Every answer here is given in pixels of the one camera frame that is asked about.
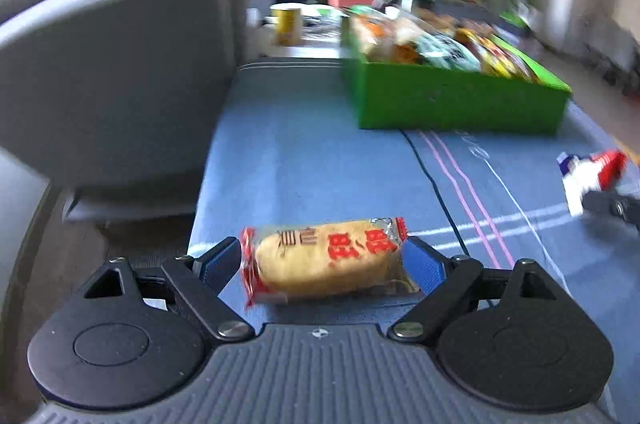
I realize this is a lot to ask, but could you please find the small red white blue wrapper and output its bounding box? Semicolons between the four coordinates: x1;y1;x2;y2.
556;150;627;217

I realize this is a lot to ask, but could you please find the yellow red chip bag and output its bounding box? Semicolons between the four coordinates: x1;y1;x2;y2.
454;28;539;83

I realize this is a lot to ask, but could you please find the green cracker snack bag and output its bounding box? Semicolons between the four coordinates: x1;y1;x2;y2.
392;33;480;72

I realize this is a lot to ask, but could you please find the clear toast bread pack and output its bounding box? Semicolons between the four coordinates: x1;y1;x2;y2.
349;14;425;65

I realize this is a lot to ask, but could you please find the blue striped tablecloth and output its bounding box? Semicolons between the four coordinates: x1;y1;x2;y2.
188;59;639;423

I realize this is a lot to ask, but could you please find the green cardboard box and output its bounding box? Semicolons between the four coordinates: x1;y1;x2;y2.
341;5;572;134

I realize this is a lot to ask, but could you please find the grey sofa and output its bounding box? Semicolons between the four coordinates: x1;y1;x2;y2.
1;0;247;223

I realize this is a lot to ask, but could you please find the yellow tin can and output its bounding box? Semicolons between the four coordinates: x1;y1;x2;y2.
270;3;303;46

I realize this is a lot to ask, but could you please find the white round coffee table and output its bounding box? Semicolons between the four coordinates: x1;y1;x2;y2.
247;2;346;60

